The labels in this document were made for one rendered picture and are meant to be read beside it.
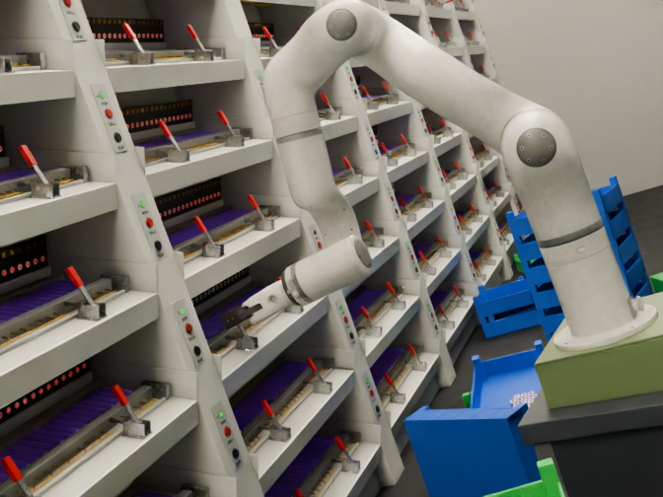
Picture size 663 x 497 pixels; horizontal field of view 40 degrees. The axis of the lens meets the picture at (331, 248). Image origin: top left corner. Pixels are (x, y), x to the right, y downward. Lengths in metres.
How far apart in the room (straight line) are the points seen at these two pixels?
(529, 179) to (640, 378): 0.39
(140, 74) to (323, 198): 0.42
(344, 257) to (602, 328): 0.48
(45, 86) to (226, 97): 0.79
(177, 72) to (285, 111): 0.32
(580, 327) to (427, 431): 0.57
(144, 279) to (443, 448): 0.85
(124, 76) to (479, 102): 0.65
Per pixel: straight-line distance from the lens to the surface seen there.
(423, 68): 1.64
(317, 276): 1.72
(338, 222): 1.80
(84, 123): 1.61
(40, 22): 1.65
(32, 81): 1.52
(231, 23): 2.24
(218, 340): 1.85
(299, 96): 1.69
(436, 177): 3.55
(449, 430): 2.08
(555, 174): 1.58
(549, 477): 1.18
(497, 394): 2.55
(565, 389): 1.68
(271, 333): 1.95
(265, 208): 2.21
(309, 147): 1.69
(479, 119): 1.68
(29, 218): 1.40
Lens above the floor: 0.85
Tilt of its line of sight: 6 degrees down
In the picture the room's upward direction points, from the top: 19 degrees counter-clockwise
